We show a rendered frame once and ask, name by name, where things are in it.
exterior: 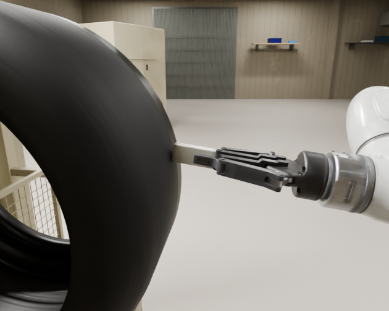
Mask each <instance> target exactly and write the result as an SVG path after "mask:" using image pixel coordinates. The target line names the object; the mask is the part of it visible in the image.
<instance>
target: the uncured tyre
mask: <svg viewBox="0 0 389 311"><path fill-rule="evenodd" d="M0 122H1V123H3V124H4V125H5V126H6V127H7V128H8V129H9V130H10V131H11V132H12V133H13V134H14V135H15V137H16V138H17V139H18V140H19V141H20V142H21V143H22V144H23V145H24V147H25V148H26V149H27V151H28V152H29V153H30V154H31V156H32V157H33V158H34V160H35V161H36V163H37V164H38V165H39V167H40V169H41V170H42V172H43V173H44V175H45V177H46V178H47V180H48V182H49V184H50V185H51V187H52V190H53V191H54V194H55V195H56V198H57V200H58V203H59V205H60V207H61V211H62V213H63V216H64V220H65V224H66V226H67V231H68V235H69V239H64V238H57V237H53V236H50V235H46V234H44V233H41V232H39V231H36V230H34V229H32V228H30V227H29V226H26V225H25V224H23V223H22V222H20V221H19V220H18V219H16V218H15V217H14V216H13V215H11V214H10V213H9V212H8V211H7V210H6V209H5V208H4V207H3V206H2V205H1V204H0V311H134V310H135V308H136V307H137V305H138V304H139V303H140V301H141V299H142V298H143V296H144V294H145V292H146V290H147V288H148V286H149V284H150V281H151V278H152V277H153V274H154V271H155V269H156V266H157V263H158V261H159V259H160V256H161V254H162V251H163V249H164V246H165V244H166V242H167V239H168V237H169V234H170V231H171V229H172V227H173V224H174V221H175V218H176V216H177V212H178V207H179V203H180V195H181V188H182V170H181V163H177V162H173V161H172V154H173V148H174V144H175V143H176V142H177V140H176V137H175V133H174V130H173V128H172V125H171V122H170V120H169V118H168V115H167V113H166V111H165V109H164V107H163V105H162V103H161V101H160V99H159V98H158V96H157V94H156V93H155V91H154V90H153V88H152V87H151V85H150V84H149V83H148V81H147V79H145V77H144V76H143V74H142V73H141V72H140V71H139V70H138V69H137V68H136V67H135V65H134V64H133V63H132V62H131V61H130V60H129V59H128V58H127V57H126V56H125V55H124V54H122V53H121V52H120V51H119V50H118V49H117V48H116V47H114V46H113V45H112V44H111V43H109V42H108V41H106V40H105V39H104V38H102V37H101V36H99V35H98V34H96V33H95V32H93V31H91V30H89V29H87V28H85V27H84V26H82V25H80V24H77V23H75V22H73V21H71V20H68V19H65V18H63V17H60V16H57V15H53V14H49V13H46V12H42V11H38V10H34V9H30V8H27V7H22V6H18V5H15V4H11V3H8V2H4V1H0Z"/></svg>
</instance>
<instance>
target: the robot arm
mask: <svg viewBox="0 0 389 311"><path fill-rule="evenodd" d="M346 132H347V137H348V142H349V146H350V149H351V152H352V154H350V153H345V152H337V151H330V152H328V153H327V154H326V155H325V154H322V153H318V152H311V151H301V152H300V153H299V154H298V158H297V159H296V160H293V161H292V160H290V159H287V157H285V156H283V155H275V152H274V151H254V150H247V149H236V148H230V147H221V149H213V148H208V147H201V146H195V145H190V144H183V143H175V144H174V148H173V154H172V161H173V162H177V163H181V164H188V165H194V166H198V167H205V168H211V169H214V170H216V171H217V172H216V174H217V175H220V176H225V177H227V178H232V179H235V180H239V181H244V182H246V183H251V184H254V185H258V186H262V187H265V188H267V189H270V190H272V191H275V192H277V193H279V192H281V189H282V186H287V187H291V190H292V193H293V195H294V197H297V198H301V199H307V200H312V201H318V203H319V204H320V205H321V206H322V207H326V208H330V209H337V210H343V211H347V212H349V213H357V214H361V215H365V216H367V217H369V218H371V219H373V220H375V221H378V222H382V223H386V224H389V87H386V86H373V87H370V88H366V89H364V90H362V91H361V92H359V93H358V94H357V95H355V97H354V98H353V100H352V101H351V102H350V104H349V107H348V110H347V114H346Z"/></svg>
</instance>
